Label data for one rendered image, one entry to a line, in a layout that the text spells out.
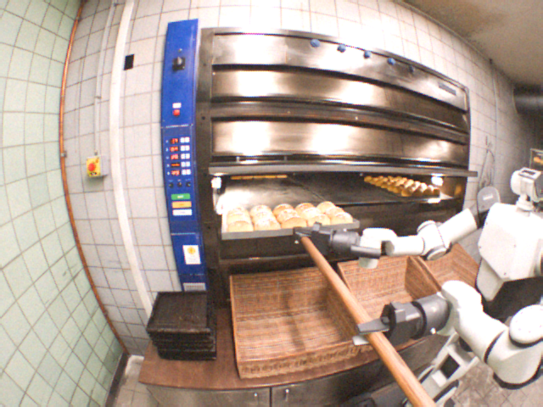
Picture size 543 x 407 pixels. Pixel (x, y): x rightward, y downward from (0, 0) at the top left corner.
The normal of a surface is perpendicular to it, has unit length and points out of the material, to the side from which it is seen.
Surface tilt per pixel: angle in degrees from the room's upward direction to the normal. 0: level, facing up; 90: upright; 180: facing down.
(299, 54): 90
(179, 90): 90
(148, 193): 90
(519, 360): 94
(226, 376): 0
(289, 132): 71
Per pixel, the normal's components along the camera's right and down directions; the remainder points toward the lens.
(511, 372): -0.81, 0.23
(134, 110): 0.16, 0.27
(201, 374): 0.00, -0.96
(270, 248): 0.15, -0.07
